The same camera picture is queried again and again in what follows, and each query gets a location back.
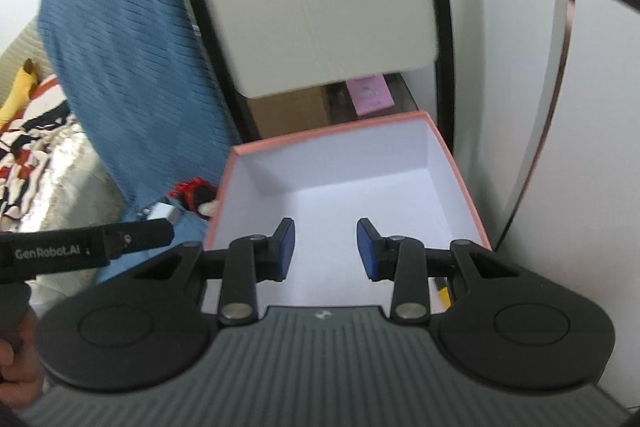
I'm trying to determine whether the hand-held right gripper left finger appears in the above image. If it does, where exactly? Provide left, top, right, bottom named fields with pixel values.
left=132, top=217, right=297, bottom=328

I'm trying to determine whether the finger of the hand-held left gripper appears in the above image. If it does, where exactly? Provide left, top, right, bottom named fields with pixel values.
left=102, top=218, right=176, bottom=261

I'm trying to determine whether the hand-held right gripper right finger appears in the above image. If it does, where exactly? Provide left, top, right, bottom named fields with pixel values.
left=356, top=218, right=521, bottom=325

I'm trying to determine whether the red spring shock absorber toy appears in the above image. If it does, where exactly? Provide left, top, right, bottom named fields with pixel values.
left=169, top=178, right=220, bottom=221

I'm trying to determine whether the pink cardboard box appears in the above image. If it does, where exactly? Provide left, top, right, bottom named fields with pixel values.
left=202, top=111, right=493, bottom=315

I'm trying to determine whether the person's left hand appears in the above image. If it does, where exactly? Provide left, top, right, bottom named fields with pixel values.
left=0, top=307, right=51, bottom=408

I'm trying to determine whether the small white block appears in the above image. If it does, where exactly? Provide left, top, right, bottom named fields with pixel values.
left=149, top=203, right=181, bottom=224

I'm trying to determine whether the yellow black pen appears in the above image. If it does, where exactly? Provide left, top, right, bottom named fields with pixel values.
left=432, top=277, right=454, bottom=311

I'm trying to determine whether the red white printed blanket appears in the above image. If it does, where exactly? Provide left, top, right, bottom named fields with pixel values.
left=0, top=74, right=77, bottom=228

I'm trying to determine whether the brown cardboard box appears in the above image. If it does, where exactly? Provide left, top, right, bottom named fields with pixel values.
left=247, top=87, right=333, bottom=140

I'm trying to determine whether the pink booklet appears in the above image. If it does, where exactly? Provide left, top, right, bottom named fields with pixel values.
left=348, top=74, right=394, bottom=116

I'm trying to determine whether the yellow plush toy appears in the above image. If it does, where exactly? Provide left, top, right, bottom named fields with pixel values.
left=0, top=58, right=41, bottom=128

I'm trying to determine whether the blue textured blanket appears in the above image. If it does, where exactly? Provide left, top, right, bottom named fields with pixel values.
left=37, top=0, right=242, bottom=284

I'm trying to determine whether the cream leather padded panel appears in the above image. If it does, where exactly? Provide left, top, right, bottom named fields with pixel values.
left=177, top=0, right=441, bottom=100

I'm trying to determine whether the white wardrobe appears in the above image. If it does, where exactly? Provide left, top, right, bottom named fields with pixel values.
left=439, top=0, right=640, bottom=408

